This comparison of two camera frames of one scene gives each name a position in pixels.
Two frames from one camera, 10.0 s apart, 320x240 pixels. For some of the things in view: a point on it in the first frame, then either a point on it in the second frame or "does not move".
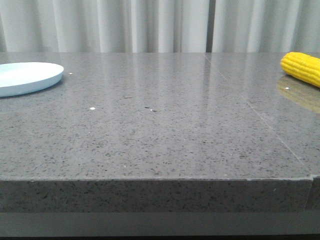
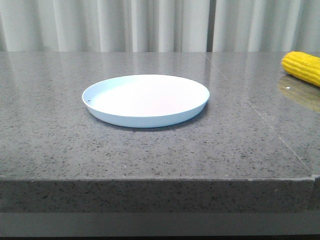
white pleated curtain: [160, 26] does not move
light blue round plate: [21, 77] → [145, 101]
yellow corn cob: [304, 67] does not move
